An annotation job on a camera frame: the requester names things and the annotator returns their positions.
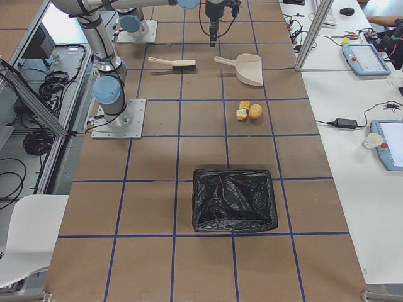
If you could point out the bin with black trash bag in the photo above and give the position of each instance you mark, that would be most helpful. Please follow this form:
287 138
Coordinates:
233 200

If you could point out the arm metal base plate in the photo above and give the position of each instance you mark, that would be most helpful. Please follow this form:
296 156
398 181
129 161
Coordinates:
135 119
136 31

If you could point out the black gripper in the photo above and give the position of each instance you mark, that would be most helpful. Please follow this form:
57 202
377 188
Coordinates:
213 9

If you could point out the orange-brown bread chunk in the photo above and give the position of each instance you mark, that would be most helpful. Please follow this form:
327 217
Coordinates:
244 104

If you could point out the blue teach pendant near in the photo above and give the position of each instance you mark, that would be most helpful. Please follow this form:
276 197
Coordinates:
390 151

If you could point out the white chair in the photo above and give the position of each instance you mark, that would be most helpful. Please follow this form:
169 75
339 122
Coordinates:
32 234

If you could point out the aluminium frame rail left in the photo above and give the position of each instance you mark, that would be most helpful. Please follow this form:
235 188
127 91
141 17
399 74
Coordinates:
27 95

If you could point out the black power adapter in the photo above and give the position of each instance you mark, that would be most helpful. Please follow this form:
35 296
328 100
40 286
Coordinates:
345 123

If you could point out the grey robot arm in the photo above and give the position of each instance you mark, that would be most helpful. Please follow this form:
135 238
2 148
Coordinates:
138 13
108 89

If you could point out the aluminium frame post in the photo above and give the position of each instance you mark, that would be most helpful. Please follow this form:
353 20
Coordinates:
312 34

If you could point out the round golden bread roll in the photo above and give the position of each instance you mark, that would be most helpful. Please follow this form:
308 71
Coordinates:
255 111

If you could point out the blue teach pendant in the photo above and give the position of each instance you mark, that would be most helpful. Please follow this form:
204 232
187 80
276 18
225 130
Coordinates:
390 151
364 60

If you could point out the blue teach pendant far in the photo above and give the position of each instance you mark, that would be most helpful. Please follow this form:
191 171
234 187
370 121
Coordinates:
364 60

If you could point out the black computer mouse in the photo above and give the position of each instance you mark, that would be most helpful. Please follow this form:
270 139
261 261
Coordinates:
347 11

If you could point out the white paper cup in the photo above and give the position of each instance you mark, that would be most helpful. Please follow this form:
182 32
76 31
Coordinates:
372 140

